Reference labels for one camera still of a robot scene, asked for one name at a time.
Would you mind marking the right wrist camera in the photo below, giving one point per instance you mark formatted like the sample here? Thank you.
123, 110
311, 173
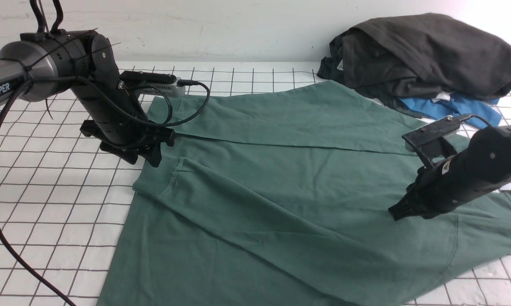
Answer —
430, 141

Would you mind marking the green long-sleeve shirt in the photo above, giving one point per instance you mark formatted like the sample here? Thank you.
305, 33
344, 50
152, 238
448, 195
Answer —
281, 199

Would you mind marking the white garment under pile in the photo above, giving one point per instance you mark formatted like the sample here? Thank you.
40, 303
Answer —
443, 96

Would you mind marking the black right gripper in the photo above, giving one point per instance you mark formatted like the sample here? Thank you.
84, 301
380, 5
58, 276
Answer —
484, 166

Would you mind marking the dark grey garment pile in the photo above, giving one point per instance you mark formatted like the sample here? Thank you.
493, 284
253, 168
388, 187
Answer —
420, 56

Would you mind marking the white grid tablecloth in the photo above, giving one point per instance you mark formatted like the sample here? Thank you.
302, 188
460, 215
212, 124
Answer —
63, 203

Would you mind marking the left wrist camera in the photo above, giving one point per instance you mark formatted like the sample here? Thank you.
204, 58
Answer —
151, 83

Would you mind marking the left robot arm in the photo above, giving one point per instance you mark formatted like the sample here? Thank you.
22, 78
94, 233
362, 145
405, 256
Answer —
39, 66

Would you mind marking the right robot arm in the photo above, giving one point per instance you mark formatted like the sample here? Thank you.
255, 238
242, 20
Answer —
449, 178

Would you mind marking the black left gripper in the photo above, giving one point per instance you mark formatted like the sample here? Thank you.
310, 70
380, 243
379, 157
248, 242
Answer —
118, 121

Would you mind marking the blue garment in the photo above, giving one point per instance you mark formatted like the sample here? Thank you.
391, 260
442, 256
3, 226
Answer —
458, 105

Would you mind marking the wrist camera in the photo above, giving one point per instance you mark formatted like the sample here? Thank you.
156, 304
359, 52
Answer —
430, 141
151, 83

